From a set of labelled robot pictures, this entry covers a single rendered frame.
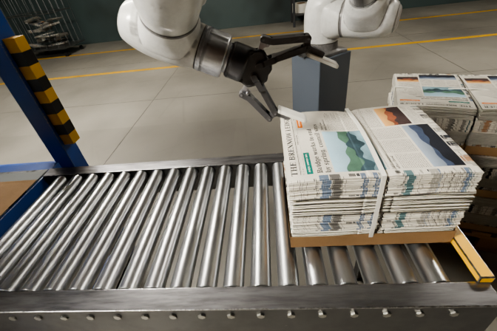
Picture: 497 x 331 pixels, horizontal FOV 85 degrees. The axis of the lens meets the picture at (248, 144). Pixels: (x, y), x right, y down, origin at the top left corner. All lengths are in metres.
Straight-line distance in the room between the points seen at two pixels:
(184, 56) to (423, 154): 0.53
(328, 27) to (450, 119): 0.64
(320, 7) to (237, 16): 6.48
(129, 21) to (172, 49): 0.09
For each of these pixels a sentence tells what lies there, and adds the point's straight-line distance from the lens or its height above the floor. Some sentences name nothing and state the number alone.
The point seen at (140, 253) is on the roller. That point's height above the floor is 0.80.
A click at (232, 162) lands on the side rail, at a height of 0.80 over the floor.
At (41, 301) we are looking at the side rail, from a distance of 0.88.
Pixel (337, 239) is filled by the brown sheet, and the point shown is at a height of 0.83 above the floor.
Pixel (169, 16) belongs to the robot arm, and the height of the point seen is 1.35.
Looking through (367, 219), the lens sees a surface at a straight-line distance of 0.69.
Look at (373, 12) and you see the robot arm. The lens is 1.21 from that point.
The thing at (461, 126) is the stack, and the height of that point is 0.74.
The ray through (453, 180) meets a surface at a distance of 0.67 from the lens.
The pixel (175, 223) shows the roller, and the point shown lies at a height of 0.80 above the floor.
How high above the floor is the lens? 1.41
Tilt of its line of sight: 34 degrees down
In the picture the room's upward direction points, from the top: 8 degrees counter-clockwise
